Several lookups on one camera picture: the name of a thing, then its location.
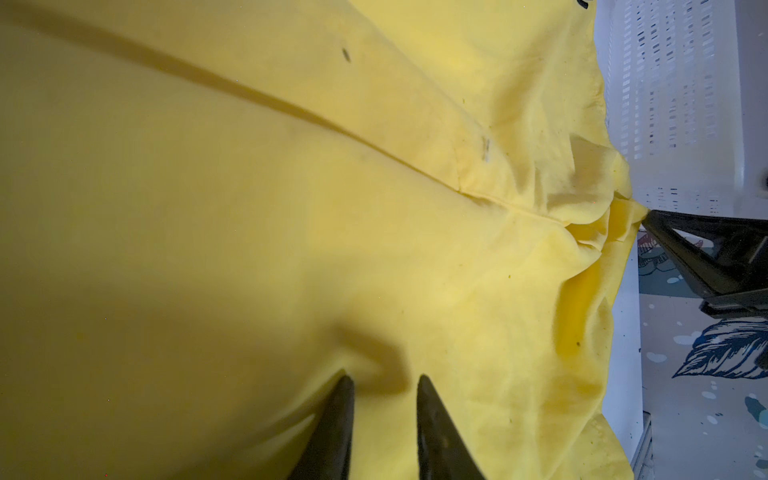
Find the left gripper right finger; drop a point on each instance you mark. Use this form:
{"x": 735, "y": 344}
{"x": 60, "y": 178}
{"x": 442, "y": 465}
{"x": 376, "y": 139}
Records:
{"x": 442, "y": 453}

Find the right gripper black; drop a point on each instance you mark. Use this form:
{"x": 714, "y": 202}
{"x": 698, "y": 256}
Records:
{"x": 733, "y": 283}

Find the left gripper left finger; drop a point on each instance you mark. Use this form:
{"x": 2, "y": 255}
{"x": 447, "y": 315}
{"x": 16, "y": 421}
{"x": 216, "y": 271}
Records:
{"x": 327, "y": 454}

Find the white plastic basket tray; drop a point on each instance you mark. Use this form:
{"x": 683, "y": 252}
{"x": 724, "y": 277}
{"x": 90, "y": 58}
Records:
{"x": 673, "y": 82}

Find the yellow shorts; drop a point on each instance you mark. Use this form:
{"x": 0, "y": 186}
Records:
{"x": 212, "y": 211}

